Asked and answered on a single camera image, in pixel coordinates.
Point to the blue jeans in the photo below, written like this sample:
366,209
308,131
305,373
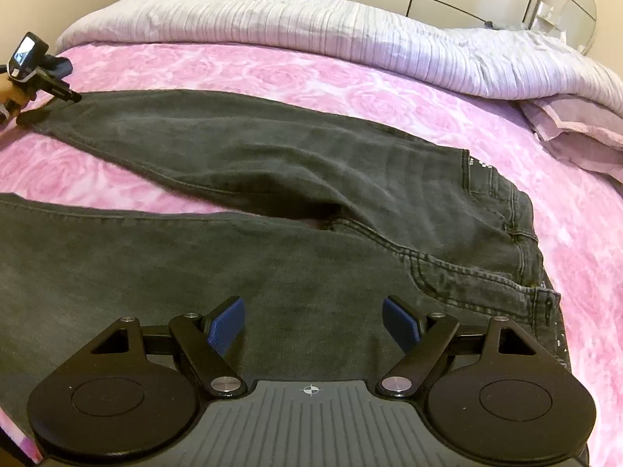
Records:
61,65

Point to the dark grey jeans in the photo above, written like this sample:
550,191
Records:
292,165

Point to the person's left hand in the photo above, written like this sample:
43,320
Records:
9,95

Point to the round mirror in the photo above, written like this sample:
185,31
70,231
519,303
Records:
581,14

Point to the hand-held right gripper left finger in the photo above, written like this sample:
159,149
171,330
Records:
226,326

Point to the white striped quilt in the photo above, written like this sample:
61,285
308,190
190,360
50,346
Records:
292,19

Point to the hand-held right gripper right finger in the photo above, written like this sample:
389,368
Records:
401,323

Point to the pink floral blanket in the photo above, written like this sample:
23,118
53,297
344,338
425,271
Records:
340,87

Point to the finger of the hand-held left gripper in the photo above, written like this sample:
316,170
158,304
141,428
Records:
63,91

